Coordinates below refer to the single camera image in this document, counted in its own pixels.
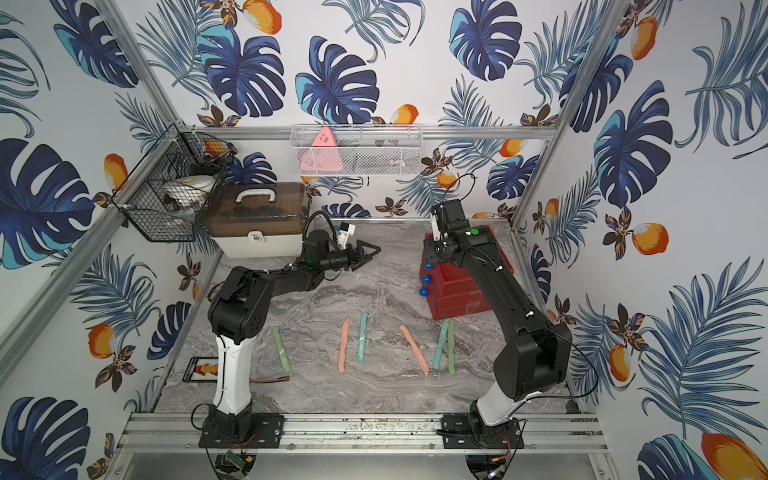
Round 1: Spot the clear mesh wall shelf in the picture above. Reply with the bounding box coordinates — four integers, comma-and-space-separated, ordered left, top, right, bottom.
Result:
290, 124, 423, 176

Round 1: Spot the aluminium front rail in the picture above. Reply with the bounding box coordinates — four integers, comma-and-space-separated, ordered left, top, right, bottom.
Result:
117, 414, 608, 455

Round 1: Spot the brown lid white storage box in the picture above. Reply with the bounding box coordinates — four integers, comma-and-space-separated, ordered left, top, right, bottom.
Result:
202, 182, 311, 259

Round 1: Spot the pink fruit knife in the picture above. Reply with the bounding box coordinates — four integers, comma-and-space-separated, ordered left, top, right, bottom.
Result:
399, 325, 429, 377
337, 318, 350, 374

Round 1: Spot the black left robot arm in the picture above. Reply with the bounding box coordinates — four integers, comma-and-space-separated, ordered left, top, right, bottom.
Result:
208, 230, 381, 419

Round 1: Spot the teal fruit knife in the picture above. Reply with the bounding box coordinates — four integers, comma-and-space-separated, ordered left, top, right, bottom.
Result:
433, 320, 450, 370
357, 312, 369, 367

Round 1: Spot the black wire basket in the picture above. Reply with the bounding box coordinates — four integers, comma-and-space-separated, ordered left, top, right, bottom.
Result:
111, 124, 237, 243

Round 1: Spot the black orange battery charger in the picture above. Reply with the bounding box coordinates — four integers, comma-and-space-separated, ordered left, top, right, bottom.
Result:
182, 356, 218, 383

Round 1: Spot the pink triangle sign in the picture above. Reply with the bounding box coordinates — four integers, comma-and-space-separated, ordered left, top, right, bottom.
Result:
298, 127, 344, 175

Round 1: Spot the green fruit knife right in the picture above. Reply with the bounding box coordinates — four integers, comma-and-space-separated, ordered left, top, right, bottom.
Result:
446, 321, 456, 375

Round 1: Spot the green fruit knife left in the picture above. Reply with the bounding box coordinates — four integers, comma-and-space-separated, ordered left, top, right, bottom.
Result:
272, 326, 293, 377

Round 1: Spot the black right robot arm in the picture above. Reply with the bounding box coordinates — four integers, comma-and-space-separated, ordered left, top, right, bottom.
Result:
424, 200, 572, 427

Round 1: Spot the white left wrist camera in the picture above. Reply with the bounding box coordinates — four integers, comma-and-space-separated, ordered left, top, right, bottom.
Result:
336, 222, 355, 249

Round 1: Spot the white item in basket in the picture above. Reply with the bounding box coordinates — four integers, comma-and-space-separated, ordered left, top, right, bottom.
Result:
163, 175, 215, 208

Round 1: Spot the red three-drawer cabinet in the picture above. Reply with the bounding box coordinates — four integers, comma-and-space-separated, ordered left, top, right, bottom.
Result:
419, 248, 491, 321

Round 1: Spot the green fruit knife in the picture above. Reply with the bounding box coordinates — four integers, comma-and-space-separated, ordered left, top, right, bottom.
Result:
446, 321, 456, 375
272, 326, 293, 377

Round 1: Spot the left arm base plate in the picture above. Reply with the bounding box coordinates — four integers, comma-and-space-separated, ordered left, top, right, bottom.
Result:
198, 410, 285, 450

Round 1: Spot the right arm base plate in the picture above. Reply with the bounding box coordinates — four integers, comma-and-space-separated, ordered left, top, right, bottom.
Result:
436, 413, 524, 450

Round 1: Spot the red top drawer blue knob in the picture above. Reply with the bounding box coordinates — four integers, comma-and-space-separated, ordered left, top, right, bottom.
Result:
420, 260, 472, 282

